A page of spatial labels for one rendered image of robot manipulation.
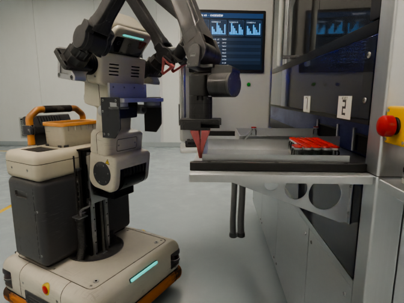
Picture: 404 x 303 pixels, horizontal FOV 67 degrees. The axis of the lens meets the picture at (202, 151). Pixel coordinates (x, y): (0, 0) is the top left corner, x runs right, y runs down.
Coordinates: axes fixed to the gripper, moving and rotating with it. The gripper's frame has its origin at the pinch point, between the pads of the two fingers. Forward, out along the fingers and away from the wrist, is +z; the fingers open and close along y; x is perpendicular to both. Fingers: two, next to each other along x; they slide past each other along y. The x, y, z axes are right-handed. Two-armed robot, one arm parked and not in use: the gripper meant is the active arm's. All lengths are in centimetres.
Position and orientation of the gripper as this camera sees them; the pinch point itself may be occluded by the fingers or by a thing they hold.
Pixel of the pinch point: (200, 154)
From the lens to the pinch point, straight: 77.1
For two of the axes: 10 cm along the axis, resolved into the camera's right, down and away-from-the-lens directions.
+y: 10.0, 0.1, -0.5
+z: 0.0, 9.9, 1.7
